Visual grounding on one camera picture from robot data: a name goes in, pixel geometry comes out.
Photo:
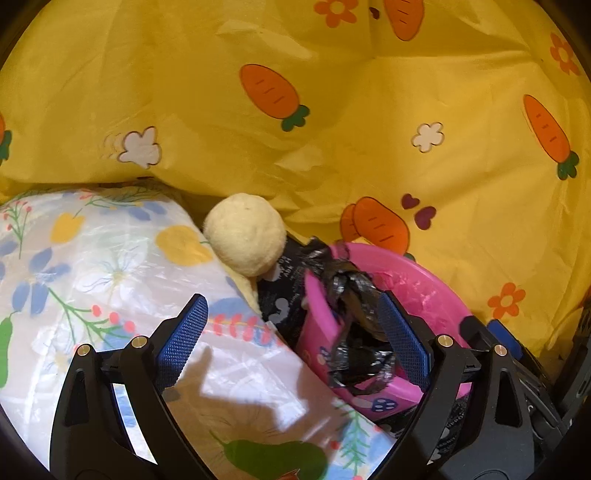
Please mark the pink plastic bucket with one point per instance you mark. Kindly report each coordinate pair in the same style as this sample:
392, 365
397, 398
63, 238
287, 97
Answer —
415, 286

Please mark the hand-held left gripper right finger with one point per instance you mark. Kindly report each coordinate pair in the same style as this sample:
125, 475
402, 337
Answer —
406, 341

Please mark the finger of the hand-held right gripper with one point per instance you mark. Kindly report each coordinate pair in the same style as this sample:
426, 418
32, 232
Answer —
505, 339

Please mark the yellow carrot print cloth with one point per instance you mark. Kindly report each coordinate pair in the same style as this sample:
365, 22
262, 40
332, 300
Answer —
323, 115

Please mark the cream plush ball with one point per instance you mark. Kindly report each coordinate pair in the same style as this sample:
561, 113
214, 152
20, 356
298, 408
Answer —
244, 235

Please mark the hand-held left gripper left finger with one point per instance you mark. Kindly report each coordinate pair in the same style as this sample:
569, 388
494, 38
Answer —
182, 341

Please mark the black plastic bag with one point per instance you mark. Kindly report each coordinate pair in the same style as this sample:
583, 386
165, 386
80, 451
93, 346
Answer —
355, 318

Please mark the floral print plastic sheet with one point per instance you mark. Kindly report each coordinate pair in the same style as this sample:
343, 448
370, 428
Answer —
101, 277

